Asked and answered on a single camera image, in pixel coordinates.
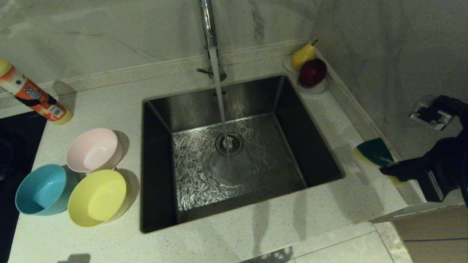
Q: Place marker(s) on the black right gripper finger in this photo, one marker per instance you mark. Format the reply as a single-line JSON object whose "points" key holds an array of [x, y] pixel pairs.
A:
{"points": [[409, 170]]}

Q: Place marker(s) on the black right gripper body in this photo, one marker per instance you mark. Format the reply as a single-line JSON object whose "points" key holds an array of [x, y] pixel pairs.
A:
{"points": [[449, 168]]}

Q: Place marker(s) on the green and yellow sponge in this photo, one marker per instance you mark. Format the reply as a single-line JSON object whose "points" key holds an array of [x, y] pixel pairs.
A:
{"points": [[373, 151]]}

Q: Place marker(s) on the chrome faucet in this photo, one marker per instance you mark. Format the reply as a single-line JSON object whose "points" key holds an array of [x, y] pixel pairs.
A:
{"points": [[208, 22]]}

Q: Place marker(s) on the blue plastic bowl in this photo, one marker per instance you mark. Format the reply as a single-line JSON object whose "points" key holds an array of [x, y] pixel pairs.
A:
{"points": [[41, 190]]}

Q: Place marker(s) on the orange label dish soap bottle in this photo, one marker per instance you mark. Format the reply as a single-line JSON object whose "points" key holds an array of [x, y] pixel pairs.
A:
{"points": [[36, 96]]}

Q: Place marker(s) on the stainless steel sink basin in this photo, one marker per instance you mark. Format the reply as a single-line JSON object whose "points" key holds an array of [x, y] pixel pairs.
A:
{"points": [[256, 175]]}

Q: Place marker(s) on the small white dish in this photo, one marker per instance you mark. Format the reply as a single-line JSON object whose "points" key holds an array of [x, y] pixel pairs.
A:
{"points": [[316, 90]]}

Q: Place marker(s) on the dark red apple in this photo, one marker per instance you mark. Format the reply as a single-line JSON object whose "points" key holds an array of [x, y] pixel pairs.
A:
{"points": [[312, 73]]}

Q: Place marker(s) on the yellow pear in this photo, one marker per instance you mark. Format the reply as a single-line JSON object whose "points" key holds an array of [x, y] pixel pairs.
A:
{"points": [[301, 58]]}

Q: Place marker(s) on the round metal drain strainer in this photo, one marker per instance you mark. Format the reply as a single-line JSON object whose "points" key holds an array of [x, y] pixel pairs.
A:
{"points": [[236, 140]]}

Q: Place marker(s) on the clear running water stream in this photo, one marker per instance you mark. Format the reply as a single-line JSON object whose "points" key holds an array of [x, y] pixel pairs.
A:
{"points": [[220, 102]]}

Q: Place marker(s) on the yellow plastic bowl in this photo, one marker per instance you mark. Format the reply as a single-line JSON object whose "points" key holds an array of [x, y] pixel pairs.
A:
{"points": [[98, 198]]}

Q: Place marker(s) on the pink plastic bowl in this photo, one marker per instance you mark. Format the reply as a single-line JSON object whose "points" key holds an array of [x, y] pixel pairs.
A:
{"points": [[94, 150]]}

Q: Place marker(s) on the black induction cooktop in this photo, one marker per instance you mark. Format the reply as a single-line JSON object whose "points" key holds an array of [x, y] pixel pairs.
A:
{"points": [[18, 146]]}

